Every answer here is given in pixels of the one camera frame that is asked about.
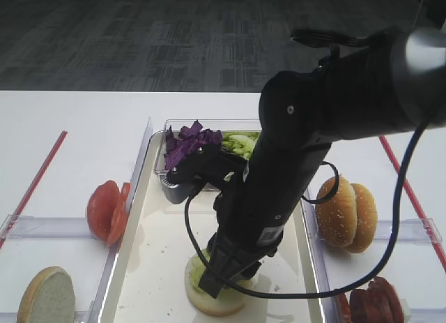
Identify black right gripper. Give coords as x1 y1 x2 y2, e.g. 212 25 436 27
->
197 183 284 299

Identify green lettuce leaf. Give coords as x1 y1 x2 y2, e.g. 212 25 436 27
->
197 246 261 299

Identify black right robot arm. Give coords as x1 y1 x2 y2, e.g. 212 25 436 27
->
199 28 445 297

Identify green lettuce pile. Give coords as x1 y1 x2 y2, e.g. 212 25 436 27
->
222 131 260 160

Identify tomato slice rear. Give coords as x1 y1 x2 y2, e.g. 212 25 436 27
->
106 182 131 247

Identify dark red meat slices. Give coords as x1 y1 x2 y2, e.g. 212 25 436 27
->
349 276 405 323

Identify white meat pusher block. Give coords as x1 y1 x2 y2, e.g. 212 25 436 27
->
400 299 412 323

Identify clear right long divider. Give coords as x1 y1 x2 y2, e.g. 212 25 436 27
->
300 200 340 322

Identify sesame bun top front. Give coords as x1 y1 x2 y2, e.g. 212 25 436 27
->
315 176 357 248

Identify sesame bun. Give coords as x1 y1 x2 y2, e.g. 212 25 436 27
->
345 183 378 253
315 176 357 248

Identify purple cabbage pile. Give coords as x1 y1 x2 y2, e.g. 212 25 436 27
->
164 120 223 171

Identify clear salad container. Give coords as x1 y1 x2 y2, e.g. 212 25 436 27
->
154 118 262 195

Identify metal tray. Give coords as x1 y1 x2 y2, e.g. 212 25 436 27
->
98 132 316 322

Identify sesame bun top rear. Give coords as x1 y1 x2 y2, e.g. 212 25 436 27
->
345 183 378 253

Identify red sausage slice front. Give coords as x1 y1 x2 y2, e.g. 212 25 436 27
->
336 294 351 323

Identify clear right upper pusher track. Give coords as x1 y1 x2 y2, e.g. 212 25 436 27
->
374 218 443 245

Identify clear pusher track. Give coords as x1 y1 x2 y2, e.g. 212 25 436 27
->
374 218 443 245
1 215 95 239

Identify bun bottom standing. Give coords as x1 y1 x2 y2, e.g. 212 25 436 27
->
16 266 75 323

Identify clear left upper pusher track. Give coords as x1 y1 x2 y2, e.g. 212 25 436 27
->
1 215 95 239

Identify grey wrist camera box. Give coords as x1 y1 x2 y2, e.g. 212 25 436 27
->
161 143 249 204

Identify red right rail strip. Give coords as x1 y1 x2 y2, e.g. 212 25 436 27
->
379 136 445 269

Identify red rail strip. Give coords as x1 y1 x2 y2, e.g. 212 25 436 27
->
379 136 445 269
1 130 68 247

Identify black camera cable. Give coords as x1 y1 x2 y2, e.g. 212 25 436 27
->
183 28 428 299

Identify red left rail strip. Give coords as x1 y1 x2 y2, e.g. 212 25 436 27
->
1 130 68 247

